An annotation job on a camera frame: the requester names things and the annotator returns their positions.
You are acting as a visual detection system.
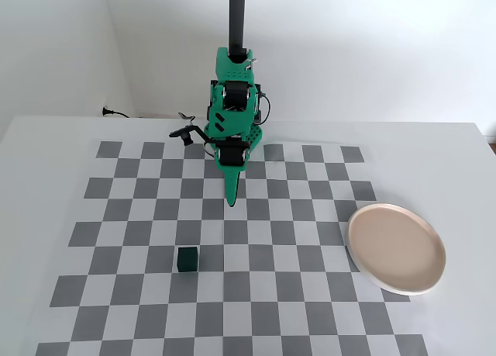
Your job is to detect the dark green dice cube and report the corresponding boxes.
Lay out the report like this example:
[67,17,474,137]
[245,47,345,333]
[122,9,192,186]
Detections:
[177,247,199,274]

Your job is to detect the black wall plug cable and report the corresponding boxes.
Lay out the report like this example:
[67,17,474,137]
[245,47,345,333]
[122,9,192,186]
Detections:
[101,105,144,119]

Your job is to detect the green perforated robot base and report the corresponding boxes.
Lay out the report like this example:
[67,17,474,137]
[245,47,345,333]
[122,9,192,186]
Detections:
[244,122,267,159]

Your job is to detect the grey checkerboard mat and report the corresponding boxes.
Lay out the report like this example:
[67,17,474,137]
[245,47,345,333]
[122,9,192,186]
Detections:
[36,140,429,356]

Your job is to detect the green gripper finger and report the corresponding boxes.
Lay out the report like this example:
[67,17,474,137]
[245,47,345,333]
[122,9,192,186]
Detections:
[222,164,244,206]

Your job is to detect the beige round plate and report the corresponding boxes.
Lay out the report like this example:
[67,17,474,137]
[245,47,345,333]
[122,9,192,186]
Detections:
[347,202,447,296]

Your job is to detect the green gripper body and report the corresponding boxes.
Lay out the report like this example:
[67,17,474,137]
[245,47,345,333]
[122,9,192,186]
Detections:
[204,106,255,168]

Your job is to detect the black wrist camera board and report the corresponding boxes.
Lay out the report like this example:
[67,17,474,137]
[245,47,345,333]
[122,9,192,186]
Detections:
[167,125,212,147]

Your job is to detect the black vertical pole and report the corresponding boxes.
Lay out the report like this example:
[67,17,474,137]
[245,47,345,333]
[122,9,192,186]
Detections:
[227,0,248,58]

